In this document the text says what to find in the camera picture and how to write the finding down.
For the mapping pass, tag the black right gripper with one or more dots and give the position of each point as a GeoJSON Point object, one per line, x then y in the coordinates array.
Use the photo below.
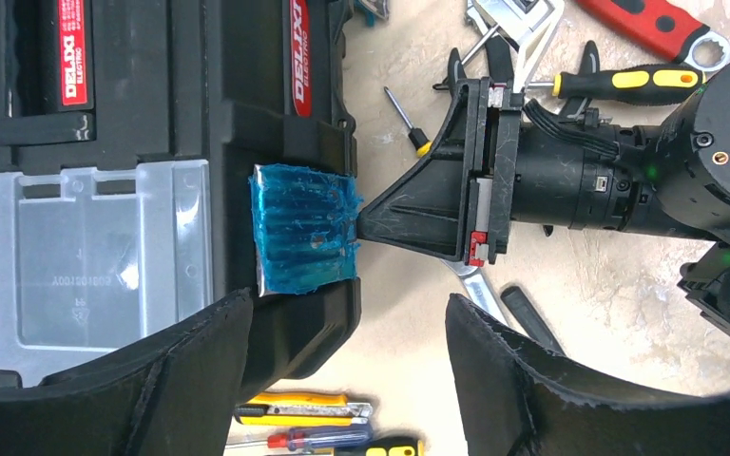
{"type": "Point", "coordinates": [497, 160]}

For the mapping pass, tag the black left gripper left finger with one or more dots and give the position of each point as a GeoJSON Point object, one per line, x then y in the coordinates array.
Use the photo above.
{"type": "Point", "coordinates": [171, 393]}

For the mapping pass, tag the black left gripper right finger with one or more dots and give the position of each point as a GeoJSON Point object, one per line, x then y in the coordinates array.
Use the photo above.
{"type": "Point", "coordinates": [517, 397]}

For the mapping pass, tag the black yellow phillips screwdriver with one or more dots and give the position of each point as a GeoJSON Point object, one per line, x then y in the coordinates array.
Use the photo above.
{"type": "Point", "coordinates": [386, 446]}

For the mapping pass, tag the black plastic toolbox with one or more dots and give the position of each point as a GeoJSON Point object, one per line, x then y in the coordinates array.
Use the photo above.
{"type": "Point", "coordinates": [129, 131]}

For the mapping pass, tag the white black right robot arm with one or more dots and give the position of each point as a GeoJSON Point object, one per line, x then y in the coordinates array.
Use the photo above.
{"type": "Point", "coordinates": [685, 163]}

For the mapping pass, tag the silver ratchet wrench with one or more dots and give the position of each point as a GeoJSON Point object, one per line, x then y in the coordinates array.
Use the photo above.
{"type": "Point", "coordinates": [478, 288]}

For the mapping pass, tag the orange utility knife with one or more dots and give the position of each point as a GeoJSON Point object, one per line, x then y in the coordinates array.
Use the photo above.
{"type": "Point", "coordinates": [303, 409]}

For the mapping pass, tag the red blue small screwdriver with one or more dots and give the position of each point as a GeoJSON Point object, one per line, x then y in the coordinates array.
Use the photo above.
{"type": "Point", "coordinates": [313, 438]}

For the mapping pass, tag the black yellow long screwdriver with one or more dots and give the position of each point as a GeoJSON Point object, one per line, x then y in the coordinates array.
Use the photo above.
{"type": "Point", "coordinates": [487, 33]}

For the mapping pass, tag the black yellow screwdriver right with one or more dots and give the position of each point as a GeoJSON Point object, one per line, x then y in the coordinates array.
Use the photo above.
{"type": "Point", "coordinates": [652, 84]}

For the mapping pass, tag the yellow handled screwdriver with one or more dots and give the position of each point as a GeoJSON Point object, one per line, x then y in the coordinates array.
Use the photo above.
{"type": "Point", "coordinates": [416, 135]}

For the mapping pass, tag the red handled adjustable wrench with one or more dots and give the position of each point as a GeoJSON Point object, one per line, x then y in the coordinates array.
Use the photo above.
{"type": "Point", "coordinates": [664, 29]}

